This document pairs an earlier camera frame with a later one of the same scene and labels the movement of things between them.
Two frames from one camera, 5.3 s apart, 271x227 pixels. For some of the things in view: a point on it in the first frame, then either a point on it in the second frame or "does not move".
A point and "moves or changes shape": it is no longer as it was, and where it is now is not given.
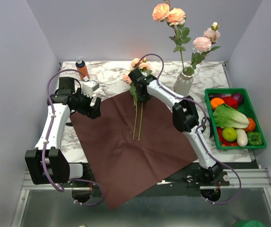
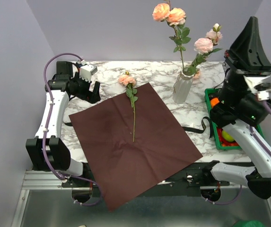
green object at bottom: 249,223 does not move
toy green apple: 229,134 does not move
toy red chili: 224,143 does not move
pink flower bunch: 142,65 moves or changes shape
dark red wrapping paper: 131,146 does not move
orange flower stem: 176,17 does not move
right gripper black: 145,98 to 248,49
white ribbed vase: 183,82 does not move
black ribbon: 126,127 to 207,121
